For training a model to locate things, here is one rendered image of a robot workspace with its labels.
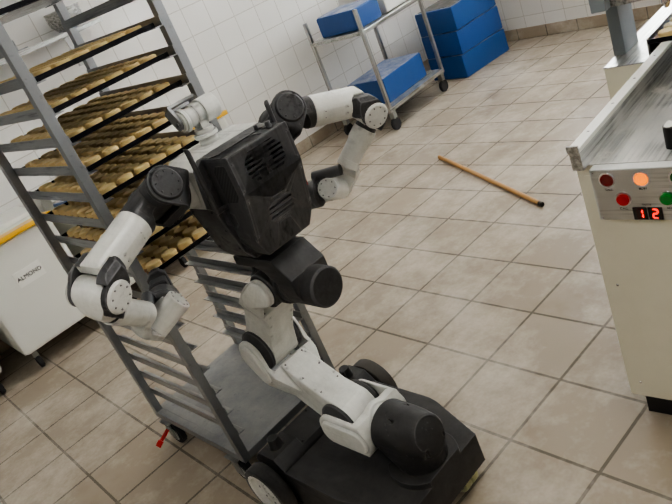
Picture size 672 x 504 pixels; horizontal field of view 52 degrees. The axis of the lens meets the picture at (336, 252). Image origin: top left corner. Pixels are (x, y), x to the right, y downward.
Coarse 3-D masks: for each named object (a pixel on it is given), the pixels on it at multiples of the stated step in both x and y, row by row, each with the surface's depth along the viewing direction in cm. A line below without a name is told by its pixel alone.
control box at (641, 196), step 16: (592, 176) 167; (624, 176) 162; (656, 176) 157; (608, 192) 167; (624, 192) 164; (640, 192) 162; (656, 192) 159; (608, 208) 170; (624, 208) 167; (640, 208) 164
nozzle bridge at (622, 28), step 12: (588, 0) 217; (600, 0) 214; (612, 0) 216; (624, 0) 214; (636, 0) 211; (612, 12) 225; (624, 12) 227; (612, 24) 227; (624, 24) 228; (612, 36) 229; (624, 36) 228; (636, 36) 235; (624, 48) 229
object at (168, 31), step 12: (156, 0) 202; (156, 12) 202; (168, 24) 205; (168, 36) 205; (180, 48) 208; (180, 60) 208; (192, 72) 211; (192, 84) 212; (216, 120) 218; (312, 324) 251; (312, 336) 252; (324, 348) 256; (324, 360) 256
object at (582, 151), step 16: (656, 48) 205; (656, 64) 199; (640, 80) 191; (656, 80) 199; (624, 96) 183; (640, 96) 191; (608, 112) 177; (624, 112) 184; (592, 128) 172; (608, 128) 177; (576, 144) 168; (592, 144) 171; (576, 160) 168
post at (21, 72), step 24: (0, 24) 174; (0, 48) 177; (24, 72) 179; (48, 120) 184; (72, 168) 190; (96, 192) 194; (144, 288) 206; (168, 336) 215; (192, 360) 219; (216, 408) 226; (240, 456) 235
